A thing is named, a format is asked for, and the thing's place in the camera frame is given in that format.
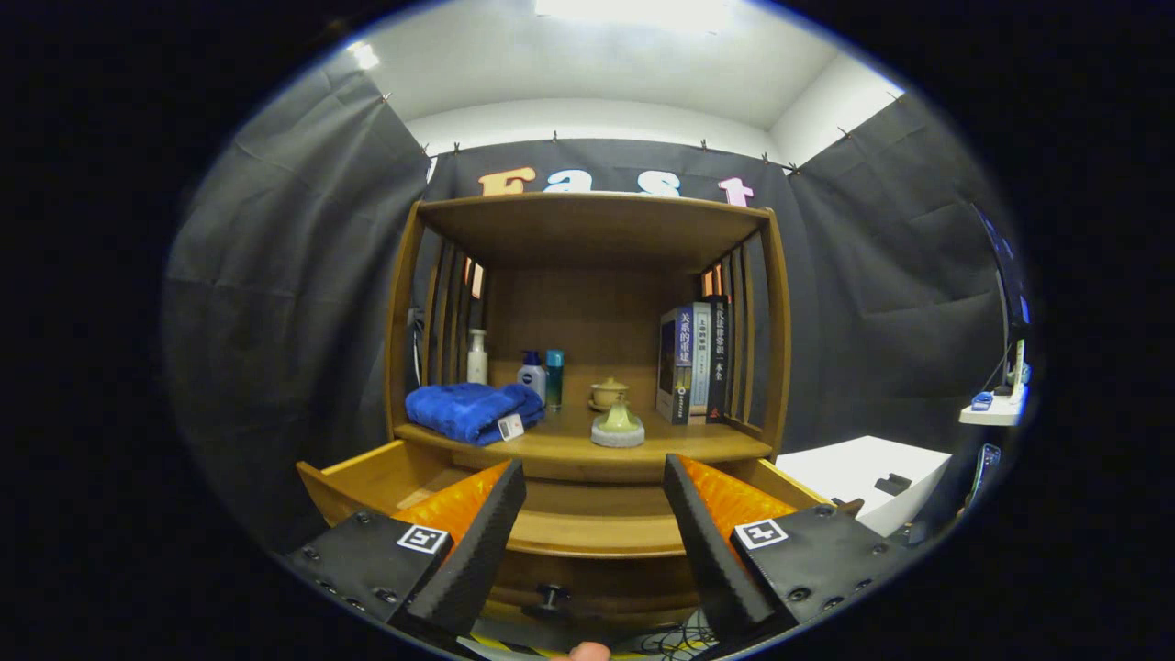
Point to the wooden cabinet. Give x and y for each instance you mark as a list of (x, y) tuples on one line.
[(587, 312)]

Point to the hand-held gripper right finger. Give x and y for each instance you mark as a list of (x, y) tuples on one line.
[(711, 560)]

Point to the dark monitor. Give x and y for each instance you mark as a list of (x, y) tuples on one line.
[(1010, 285)]

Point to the wooden countertop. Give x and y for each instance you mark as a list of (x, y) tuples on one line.
[(569, 445)]

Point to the smartphone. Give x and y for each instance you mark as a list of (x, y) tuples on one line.
[(985, 464)]

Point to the dark blue book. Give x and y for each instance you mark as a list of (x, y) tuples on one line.
[(681, 367)]

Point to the white side cabinet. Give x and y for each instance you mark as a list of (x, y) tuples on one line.
[(854, 464)]

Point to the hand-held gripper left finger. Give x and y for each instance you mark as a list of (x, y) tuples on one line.
[(477, 560)]

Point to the white bottle with blue cap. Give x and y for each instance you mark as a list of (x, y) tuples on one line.
[(531, 378)]

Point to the small blue object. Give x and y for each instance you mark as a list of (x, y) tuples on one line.
[(982, 401)]

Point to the blue folded towel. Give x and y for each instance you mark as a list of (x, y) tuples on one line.
[(459, 411)]

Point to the beige lidded teacup with saucer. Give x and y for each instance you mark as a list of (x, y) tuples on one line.
[(608, 393)]

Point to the teal bottle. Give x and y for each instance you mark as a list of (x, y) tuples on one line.
[(554, 381)]

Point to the black book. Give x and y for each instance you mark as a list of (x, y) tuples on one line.
[(719, 358)]

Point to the white side shelf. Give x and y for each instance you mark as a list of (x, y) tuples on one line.
[(991, 415)]

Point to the black drawer knob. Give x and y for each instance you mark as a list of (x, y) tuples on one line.
[(549, 597)]

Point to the pale green scrub brush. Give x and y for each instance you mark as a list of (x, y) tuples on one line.
[(617, 431)]

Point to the white pump bottle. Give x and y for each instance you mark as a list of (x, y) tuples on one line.
[(477, 365)]

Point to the wooden drawer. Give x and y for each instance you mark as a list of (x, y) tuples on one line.
[(597, 537)]

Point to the light grey book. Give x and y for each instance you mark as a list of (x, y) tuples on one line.
[(701, 363)]

